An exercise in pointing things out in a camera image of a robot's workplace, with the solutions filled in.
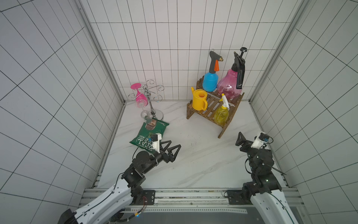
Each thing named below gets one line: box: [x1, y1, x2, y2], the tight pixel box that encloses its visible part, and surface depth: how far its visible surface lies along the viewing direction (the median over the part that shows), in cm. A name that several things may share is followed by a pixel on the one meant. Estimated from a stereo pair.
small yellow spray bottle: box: [213, 93, 230, 126], surface depth 84 cm
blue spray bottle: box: [202, 50, 224, 92], surface depth 84 cm
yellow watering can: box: [191, 86, 208, 111], surface depth 89 cm
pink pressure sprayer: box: [217, 47, 248, 99], surface depth 73 cm
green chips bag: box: [129, 118, 170, 153], surface depth 97 cm
